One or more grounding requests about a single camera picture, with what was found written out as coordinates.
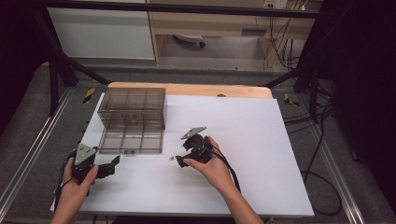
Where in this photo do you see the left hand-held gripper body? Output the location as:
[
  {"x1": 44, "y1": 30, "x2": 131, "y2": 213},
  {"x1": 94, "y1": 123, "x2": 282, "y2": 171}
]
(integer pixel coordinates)
[{"x1": 71, "y1": 143, "x2": 100, "y2": 186}]

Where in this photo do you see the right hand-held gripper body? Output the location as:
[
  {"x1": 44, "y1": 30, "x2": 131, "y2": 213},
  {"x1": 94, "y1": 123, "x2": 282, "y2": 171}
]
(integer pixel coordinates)
[{"x1": 180, "y1": 126, "x2": 215, "y2": 164}]

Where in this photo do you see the clear brown drawer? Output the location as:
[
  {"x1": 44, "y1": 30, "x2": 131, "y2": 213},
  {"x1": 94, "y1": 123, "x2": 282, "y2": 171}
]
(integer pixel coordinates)
[{"x1": 98, "y1": 119, "x2": 165, "y2": 156}]

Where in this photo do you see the clear brown drawer cabinet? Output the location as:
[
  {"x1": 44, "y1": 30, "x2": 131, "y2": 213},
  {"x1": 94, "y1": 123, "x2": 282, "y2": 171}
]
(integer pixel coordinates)
[{"x1": 97, "y1": 87, "x2": 167, "y2": 131}]

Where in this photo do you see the person's right hand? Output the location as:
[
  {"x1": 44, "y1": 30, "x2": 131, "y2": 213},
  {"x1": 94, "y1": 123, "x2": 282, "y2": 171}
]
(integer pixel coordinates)
[{"x1": 182, "y1": 135, "x2": 238, "y2": 194}]

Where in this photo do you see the person's left hand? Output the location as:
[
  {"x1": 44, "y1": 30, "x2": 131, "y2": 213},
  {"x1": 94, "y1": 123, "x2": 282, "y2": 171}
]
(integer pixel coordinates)
[{"x1": 55, "y1": 156, "x2": 99, "y2": 213}]

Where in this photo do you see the wooden board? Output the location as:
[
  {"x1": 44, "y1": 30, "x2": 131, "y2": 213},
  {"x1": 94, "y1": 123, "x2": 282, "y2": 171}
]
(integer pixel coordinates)
[{"x1": 106, "y1": 81, "x2": 274, "y2": 100}]

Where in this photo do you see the yellow black tape strip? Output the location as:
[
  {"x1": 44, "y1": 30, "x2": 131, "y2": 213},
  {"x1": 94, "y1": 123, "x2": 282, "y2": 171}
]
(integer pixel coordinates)
[
  {"x1": 82, "y1": 87, "x2": 96, "y2": 105},
  {"x1": 283, "y1": 92, "x2": 301, "y2": 107}
]

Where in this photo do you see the chair base with caster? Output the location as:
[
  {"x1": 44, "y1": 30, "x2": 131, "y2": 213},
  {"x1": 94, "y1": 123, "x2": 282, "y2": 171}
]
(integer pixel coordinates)
[{"x1": 172, "y1": 34, "x2": 207, "y2": 49}]

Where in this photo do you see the white cabinet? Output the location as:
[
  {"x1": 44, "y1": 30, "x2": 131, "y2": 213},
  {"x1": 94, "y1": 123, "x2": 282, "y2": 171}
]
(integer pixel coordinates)
[{"x1": 48, "y1": 0, "x2": 156, "y2": 61}]

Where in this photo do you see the dark curtain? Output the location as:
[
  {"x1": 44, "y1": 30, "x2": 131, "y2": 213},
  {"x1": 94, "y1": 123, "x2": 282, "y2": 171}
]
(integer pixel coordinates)
[
  {"x1": 306, "y1": 0, "x2": 396, "y2": 216},
  {"x1": 0, "y1": 0, "x2": 52, "y2": 139}
]

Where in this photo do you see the wooden desk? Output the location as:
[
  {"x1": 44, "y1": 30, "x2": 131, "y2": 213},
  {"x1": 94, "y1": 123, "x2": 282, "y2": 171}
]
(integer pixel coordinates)
[{"x1": 146, "y1": 0, "x2": 323, "y2": 68}]

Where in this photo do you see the white power strip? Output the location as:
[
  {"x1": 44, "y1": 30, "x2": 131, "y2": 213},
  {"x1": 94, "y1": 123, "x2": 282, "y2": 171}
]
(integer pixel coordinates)
[{"x1": 262, "y1": 0, "x2": 290, "y2": 9}]

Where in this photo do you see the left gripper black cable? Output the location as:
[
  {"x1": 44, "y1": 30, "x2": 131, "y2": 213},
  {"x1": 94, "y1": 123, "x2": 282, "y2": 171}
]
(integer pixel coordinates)
[{"x1": 54, "y1": 151, "x2": 78, "y2": 213}]

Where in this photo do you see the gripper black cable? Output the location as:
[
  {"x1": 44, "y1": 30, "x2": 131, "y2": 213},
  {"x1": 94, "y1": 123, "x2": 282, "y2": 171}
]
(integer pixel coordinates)
[
  {"x1": 54, "y1": 151, "x2": 78, "y2": 213},
  {"x1": 204, "y1": 144, "x2": 243, "y2": 194}
]

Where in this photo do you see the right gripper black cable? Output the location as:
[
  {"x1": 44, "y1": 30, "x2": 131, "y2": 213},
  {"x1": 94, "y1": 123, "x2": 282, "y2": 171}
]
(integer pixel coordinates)
[{"x1": 204, "y1": 144, "x2": 243, "y2": 194}]

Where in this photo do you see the aluminium rail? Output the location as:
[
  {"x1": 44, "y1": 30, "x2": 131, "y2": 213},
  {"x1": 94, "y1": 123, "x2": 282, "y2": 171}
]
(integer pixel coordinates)
[
  {"x1": 306, "y1": 122, "x2": 366, "y2": 224},
  {"x1": 0, "y1": 88, "x2": 75, "y2": 216}
]

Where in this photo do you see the black floor cable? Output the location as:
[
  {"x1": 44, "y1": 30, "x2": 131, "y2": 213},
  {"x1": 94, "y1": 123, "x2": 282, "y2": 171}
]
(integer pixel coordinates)
[{"x1": 281, "y1": 104, "x2": 344, "y2": 217}]

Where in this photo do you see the bundle of desk cables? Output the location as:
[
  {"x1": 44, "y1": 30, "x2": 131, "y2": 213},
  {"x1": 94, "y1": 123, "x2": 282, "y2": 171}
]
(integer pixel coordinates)
[{"x1": 266, "y1": 13, "x2": 302, "y2": 70}]

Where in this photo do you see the black metal frame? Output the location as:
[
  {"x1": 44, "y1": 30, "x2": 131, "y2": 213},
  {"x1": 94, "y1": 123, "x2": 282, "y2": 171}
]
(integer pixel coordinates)
[{"x1": 30, "y1": 0, "x2": 323, "y2": 124}]

